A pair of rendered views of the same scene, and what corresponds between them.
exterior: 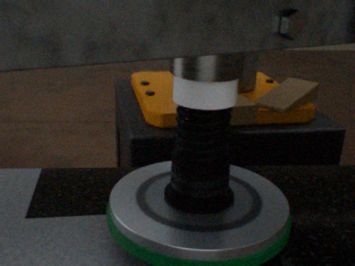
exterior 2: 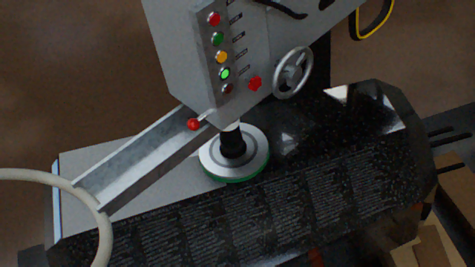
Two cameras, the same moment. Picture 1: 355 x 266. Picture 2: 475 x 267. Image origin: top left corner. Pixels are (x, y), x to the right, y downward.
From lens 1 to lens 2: 1.21 m
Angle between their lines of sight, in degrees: 28
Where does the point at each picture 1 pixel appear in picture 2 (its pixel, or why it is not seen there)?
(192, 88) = not seen: hidden behind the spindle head
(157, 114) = not seen: hidden behind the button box
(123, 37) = (200, 142)
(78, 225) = (188, 163)
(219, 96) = (232, 126)
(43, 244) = (177, 175)
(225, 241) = (243, 170)
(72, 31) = (188, 149)
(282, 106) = not seen: hidden behind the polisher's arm
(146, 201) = (213, 156)
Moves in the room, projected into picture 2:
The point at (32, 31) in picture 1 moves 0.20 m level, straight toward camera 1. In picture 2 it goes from (179, 156) to (209, 214)
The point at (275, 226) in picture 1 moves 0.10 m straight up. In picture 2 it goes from (261, 159) to (258, 137)
